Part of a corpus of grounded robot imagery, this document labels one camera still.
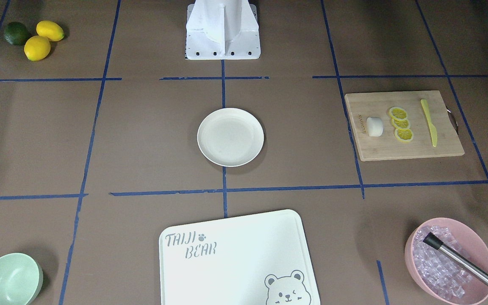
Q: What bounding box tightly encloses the yellow plastic knife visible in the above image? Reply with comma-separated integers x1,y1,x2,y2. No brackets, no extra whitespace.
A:
420,99,438,147

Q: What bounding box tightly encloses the white bear print tray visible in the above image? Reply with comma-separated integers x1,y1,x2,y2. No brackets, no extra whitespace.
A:
159,210,320,305

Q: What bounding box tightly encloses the lemon slice far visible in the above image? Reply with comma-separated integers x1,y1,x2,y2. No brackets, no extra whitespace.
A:
388,106,408,122

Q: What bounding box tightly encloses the white steamed bun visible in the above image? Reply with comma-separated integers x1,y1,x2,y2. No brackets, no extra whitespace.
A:
366,116,384,137

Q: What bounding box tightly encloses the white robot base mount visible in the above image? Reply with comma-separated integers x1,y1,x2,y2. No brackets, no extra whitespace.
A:
185,0,261,60

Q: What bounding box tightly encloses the bamboo cutting board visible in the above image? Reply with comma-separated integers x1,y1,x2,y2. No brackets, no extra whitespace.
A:
345,90,465,161

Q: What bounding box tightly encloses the green lime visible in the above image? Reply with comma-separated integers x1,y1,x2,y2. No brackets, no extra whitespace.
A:
3,22,31,46

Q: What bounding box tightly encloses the whole yellow lemon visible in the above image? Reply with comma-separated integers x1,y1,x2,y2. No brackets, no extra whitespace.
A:
36,20,65,41

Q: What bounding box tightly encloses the lemon slice near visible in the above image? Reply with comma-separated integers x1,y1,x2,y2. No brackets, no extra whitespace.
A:
394,129,414,143

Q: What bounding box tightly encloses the lemon slice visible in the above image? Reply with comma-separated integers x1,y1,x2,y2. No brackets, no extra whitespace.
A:
394,129,414,143
388,106,408,122
391,119,411,130

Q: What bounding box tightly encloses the clear ice cubes pile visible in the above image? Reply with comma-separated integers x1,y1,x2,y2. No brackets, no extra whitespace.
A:
412,225,473,301

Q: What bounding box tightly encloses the pink bowl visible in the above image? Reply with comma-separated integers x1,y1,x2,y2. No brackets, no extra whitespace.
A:
405,217,488,305

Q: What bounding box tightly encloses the white round plate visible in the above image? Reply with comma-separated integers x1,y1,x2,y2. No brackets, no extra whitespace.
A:
196,108,265,167

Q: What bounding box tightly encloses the steel muddler black tip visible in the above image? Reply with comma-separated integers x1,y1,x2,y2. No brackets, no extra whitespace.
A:
423,233,488,286

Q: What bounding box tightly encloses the lemon slice middle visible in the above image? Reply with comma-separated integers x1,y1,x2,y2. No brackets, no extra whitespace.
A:
391,119,411,130

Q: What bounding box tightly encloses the light green bowl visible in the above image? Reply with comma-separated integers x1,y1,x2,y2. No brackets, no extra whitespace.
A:
0,252,43,305

